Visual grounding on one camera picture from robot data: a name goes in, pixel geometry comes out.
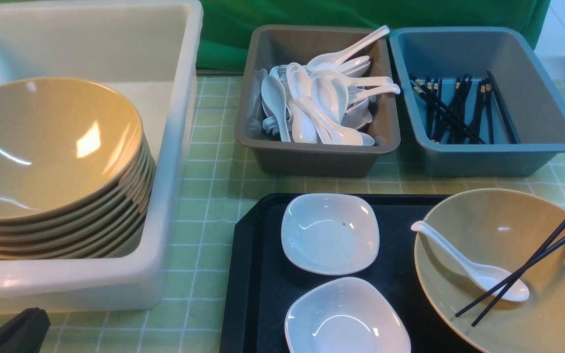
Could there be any tan noodle bowl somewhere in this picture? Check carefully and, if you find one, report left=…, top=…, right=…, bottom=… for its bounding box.
left=414, top=188, right=565, bottom=353

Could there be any brown plastic spoon bin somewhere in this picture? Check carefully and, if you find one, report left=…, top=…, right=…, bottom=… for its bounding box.
left=234, top=25, right=401, bottom=178

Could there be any white spoon left of pile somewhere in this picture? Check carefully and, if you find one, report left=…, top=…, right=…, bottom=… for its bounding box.
left=260, top=76, right=291, bottom=142

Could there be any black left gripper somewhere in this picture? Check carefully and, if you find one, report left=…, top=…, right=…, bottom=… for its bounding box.
left=0, top=307, right=50, bottom=353

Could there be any white spoon top of pile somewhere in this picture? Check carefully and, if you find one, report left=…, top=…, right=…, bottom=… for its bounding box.
left=307, top=26, right=390, bottom=69

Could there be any stack of tan bowls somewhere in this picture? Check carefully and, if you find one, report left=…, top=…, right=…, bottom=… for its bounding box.
left=0, top=77, right=156, bottom=260

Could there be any blue plastic chopstick bin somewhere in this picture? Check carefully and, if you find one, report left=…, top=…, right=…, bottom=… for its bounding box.
left=389, top=26, right=565, bottom=178

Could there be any green backdrop cloth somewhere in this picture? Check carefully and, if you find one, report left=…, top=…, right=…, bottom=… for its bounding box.
left=196, top=0, right=550, bottom=72

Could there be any white square dish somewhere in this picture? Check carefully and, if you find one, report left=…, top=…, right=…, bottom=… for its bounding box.
left=284, top=277, right=412, bottom=353
left=281, top=194, right=380, bottom=276

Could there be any black chopstick diagonal in bin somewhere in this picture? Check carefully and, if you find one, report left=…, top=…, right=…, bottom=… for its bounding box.
left=410, top=75, right=486, bottom=145

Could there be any white spoon right of pile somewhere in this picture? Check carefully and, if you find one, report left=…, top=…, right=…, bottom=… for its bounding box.
left=348, top=83, right=401, bottom=105

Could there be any white spoon of pile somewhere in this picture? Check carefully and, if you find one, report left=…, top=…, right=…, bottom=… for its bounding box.
left=348, top=83, right=401, bottom=105
left=260, top=76, right=291, bottom=142
left=307, top=26, right=390, bottom=69

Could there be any white square dish front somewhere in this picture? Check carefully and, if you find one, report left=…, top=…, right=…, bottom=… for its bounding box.
left=284, top=277, right=412, bottom=353

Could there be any black serving tray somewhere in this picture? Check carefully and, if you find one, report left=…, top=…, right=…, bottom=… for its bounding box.
left=220, top=194, right=477, bottom=353

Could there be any large white plastic tub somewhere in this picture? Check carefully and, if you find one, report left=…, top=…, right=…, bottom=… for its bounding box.
left=0, top=0, right=203, bottom=314

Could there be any black chopstick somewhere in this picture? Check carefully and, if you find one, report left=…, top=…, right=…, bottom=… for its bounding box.
left=486, top=70, right=518, bottom=144
left=471, top=185, right=565, bottom=327
left=455, top=237, right=565, bottom=327

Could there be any green checkered table mat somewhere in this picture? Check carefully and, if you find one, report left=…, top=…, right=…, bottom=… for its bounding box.
left=0, top=75, right=565, bottom=353

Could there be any white soup spoon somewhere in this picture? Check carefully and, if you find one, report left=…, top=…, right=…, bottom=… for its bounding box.
left=411, top=221, right=530, bottom=302

